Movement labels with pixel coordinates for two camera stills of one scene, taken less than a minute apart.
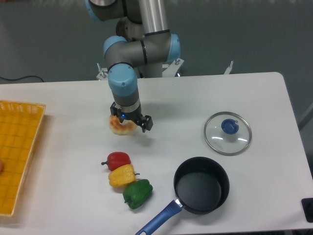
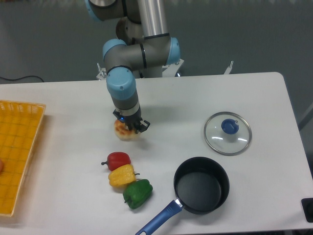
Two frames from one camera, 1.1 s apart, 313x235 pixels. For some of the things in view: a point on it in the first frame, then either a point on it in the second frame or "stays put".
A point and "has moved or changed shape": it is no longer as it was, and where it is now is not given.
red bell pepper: (116, 159) stays put
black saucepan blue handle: (201, 185) stays put
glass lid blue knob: (227, 133) stays put
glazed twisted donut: (125, 128) has moved or changed shape
